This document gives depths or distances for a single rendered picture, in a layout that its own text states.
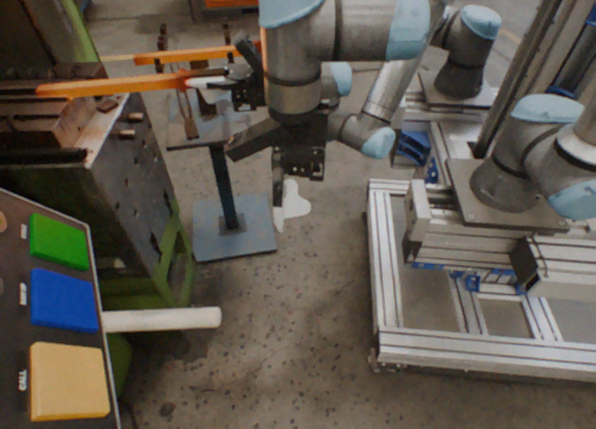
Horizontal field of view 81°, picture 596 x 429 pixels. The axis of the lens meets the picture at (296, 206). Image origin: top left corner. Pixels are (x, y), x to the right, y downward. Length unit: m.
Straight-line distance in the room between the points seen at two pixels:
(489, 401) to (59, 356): 1.40
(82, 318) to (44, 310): 0.04
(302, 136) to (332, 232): 1.30
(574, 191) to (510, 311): 0.88
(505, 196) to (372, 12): 0.56
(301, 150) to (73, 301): 0.35
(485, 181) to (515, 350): 0.72
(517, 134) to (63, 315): 0.80
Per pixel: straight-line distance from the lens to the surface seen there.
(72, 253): 0.57
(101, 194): 0.91
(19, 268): 0.52
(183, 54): 1.16
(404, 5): 0.46
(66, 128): 0.92
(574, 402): 1.74
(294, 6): 0.42
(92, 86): 0.92
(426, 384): 1.52
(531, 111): 0.80
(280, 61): 0.44
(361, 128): 0.81
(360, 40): 0.44
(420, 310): 1.39
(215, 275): 1.68
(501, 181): 0.87
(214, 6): 4.50
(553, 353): 1.50
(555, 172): 0.73
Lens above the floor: 1.39
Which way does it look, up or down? 47 degrees down
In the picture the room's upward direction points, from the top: straight up
